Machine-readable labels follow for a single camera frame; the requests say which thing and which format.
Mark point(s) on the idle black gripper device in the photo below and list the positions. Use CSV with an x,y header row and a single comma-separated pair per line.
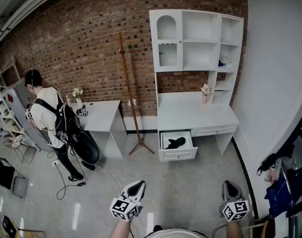
x,y
82,111

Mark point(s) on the white ceiling pipes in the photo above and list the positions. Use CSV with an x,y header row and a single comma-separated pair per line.
x,y
21,6

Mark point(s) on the black cloth item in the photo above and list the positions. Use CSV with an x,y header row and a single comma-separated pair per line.
x,y
176,142

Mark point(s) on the white desk with hutch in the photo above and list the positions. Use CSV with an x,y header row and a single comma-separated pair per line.
x,y
185,113

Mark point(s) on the wooden chair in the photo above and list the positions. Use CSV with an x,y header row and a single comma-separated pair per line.
x,y
263,225

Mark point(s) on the grey metal cabinet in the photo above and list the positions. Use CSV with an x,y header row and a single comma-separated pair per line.
x,y
19,113

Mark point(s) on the white vase with white flowers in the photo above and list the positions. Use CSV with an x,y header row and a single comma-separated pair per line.
x,y
78,95

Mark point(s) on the black box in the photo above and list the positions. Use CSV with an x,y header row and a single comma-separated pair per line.
x,y
2,171

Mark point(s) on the grey flat case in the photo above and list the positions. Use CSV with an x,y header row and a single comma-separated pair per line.
x,y
19,187

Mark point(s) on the blue cloth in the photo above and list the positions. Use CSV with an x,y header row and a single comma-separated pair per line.
x,y
278,197

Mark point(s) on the white glass cabinet door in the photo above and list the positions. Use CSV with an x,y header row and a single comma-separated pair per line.
x,y
166,43

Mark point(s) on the blue and white shelf ornament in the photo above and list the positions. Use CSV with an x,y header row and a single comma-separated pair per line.
x,y
223,61

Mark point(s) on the black shoulder bag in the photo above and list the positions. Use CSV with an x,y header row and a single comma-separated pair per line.
x,y
267,163

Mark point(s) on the white metal shelf rack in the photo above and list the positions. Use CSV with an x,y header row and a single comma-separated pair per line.
x,y
2,108

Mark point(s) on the black power adapter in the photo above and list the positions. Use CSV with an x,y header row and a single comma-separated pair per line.
x,y
80,184

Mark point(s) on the person's light shirt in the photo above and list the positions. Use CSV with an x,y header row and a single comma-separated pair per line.
x,y
175,234

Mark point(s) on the person's left forearm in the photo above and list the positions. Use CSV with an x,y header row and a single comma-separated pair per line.
x,y
119,229

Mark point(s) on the white power strip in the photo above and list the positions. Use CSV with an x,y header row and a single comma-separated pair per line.
x,y
56,164

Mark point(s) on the white desk drawer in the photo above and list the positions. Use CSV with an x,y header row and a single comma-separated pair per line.
x,y
178,155
215,131

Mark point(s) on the pink vase with flowers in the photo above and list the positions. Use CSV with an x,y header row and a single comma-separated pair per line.
x,y
205,94

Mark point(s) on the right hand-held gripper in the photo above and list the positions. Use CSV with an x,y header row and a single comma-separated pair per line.
x,y
236,211

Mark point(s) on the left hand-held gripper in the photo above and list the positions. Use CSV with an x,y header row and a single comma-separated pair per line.
x,y
123,209

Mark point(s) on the yellow frame object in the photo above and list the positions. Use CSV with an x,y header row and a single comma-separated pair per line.
x,y
10,228

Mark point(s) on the person's right forearm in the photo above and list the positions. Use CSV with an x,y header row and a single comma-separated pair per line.
x,y
233,230

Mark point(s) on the wooden coat rack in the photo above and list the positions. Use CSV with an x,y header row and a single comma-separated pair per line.
x,y
131,100

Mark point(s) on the black round cushion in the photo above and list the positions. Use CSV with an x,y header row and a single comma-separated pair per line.
x,y
87,149

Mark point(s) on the white cabinet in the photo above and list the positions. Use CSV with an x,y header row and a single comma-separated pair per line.
x,y
101,118

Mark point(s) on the closed white desk drawer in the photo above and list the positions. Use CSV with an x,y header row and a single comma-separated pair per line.
x,y
215,131

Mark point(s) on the person's left black shoe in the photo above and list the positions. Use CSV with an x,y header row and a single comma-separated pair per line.
x,y
158,228

